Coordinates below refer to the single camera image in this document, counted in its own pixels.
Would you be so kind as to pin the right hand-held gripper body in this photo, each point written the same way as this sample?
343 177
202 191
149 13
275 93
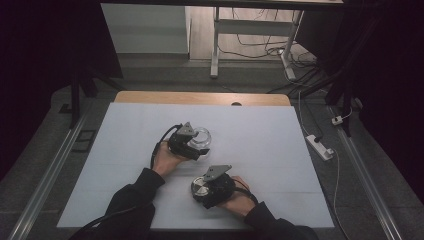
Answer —
221 188

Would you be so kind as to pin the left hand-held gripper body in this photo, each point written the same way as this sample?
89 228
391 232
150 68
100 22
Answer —
180 141

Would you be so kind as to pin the clear glass jar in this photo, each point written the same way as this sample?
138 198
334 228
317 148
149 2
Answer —
204 140

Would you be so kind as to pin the round metal lid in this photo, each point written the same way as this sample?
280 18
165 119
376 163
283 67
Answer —
200 187

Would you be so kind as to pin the person's left hand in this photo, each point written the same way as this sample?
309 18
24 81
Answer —
165 160

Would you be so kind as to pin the person's right hand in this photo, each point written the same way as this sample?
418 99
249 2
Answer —
243 200

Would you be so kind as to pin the white table mat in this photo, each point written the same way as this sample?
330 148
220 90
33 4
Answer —
253 156

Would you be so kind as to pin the wooden table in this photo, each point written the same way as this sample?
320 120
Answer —
200 97

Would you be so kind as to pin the white power strip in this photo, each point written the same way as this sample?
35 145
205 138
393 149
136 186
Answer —
319 147

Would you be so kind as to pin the black metal stand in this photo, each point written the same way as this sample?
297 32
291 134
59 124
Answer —
76 96

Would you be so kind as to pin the small white adapter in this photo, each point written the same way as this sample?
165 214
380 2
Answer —
337 120

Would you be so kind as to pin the black curtain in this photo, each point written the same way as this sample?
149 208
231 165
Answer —
383 83
40 66

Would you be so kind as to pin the white desk frame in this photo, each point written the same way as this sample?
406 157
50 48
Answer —
253 27

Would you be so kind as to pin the aluminium floor rail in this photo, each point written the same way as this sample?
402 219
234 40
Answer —
366 180
43 186

